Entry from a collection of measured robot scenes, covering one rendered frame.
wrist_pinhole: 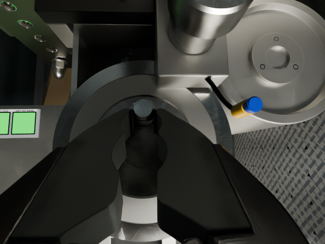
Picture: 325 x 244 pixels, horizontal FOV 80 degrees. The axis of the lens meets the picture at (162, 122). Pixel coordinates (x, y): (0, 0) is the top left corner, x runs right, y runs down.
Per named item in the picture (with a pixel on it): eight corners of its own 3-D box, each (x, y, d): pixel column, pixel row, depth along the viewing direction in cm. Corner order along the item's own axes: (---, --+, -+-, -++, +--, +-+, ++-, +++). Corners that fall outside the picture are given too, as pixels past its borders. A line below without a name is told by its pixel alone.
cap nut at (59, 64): (63, 58, 48) (62, 76, 47) (69, 65, 51) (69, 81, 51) (48, 58, 48) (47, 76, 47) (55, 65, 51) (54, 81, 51)
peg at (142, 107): (126, 104, 11) (146, 92, 12) (131, 113, 14) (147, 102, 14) (139, 124, 11) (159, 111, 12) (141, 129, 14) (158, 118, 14)
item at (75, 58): (83, -89, 19) (76, 94, 17) (121, 41, 42) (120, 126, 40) (78, -89, 19) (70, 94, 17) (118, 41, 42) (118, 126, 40)
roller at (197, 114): (213, 72, 16) (222, 220, 15) (175, 119, 42) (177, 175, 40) (70, 74, 16) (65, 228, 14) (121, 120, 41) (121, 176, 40)
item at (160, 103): (86, 198, 13) (94, 91, 14) (94, 191, 15) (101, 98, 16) (195, 200, 14) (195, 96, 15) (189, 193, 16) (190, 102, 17)
